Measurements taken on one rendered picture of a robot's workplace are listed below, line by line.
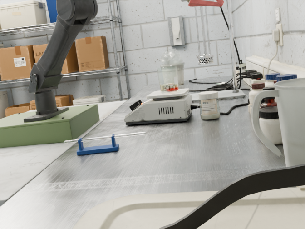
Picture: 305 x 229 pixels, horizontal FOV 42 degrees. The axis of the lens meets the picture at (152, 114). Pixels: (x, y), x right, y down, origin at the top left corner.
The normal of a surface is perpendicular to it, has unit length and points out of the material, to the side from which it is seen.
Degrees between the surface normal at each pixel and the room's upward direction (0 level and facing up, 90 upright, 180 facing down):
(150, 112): 90
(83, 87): 90
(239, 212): 1
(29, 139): 90
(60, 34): 96
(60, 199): 0
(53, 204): 0
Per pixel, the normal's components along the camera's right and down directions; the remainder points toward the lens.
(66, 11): -0.63, 0.20
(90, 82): -0.11, 0.18
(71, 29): 0.60, 0.73
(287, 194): -0.11, -0.98
